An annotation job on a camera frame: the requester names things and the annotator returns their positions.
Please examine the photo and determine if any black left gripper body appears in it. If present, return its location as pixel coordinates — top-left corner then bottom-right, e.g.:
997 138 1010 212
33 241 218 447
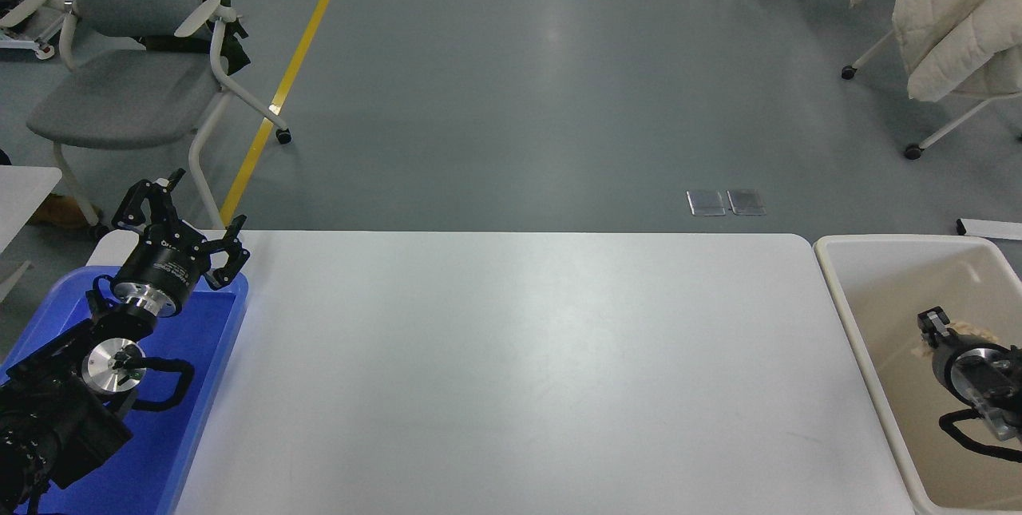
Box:
120 240 212 303

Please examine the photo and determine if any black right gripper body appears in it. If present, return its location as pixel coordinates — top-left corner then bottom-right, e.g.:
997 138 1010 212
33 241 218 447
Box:
933 342 972 398

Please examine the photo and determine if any tan paper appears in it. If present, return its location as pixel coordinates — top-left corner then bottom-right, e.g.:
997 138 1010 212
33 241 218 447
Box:
913 322 999 364

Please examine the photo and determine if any large pale plastic bin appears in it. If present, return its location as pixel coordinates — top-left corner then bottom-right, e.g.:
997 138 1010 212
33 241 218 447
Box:
813 234 1022 515

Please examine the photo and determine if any blue plastic tray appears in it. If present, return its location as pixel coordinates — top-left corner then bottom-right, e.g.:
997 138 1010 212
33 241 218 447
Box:
0 265 250 515

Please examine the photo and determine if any flat white board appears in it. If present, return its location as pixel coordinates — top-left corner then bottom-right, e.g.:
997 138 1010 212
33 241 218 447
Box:
956 218 1022 241

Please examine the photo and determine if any grey padded white-framed chair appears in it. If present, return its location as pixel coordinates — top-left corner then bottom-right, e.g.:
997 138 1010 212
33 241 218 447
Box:
26 0 292 244

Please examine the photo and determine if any small white side table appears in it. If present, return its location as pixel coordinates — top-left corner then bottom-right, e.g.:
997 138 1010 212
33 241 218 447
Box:
0 165 63 254

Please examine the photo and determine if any white chair holding jacket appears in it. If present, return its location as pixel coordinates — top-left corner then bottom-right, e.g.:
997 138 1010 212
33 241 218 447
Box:
840 28 1022 160

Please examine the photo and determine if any silver floor plate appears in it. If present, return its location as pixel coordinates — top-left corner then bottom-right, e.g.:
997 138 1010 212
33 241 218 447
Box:
727 189 766 216
687 190 726 217

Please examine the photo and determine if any white wheeled base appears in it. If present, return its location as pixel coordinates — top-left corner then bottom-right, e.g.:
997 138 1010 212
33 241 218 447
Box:
0 0 55 61

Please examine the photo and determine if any cream quilted jacket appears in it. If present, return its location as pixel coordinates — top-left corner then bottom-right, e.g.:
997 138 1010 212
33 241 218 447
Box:
849 0 1022 103

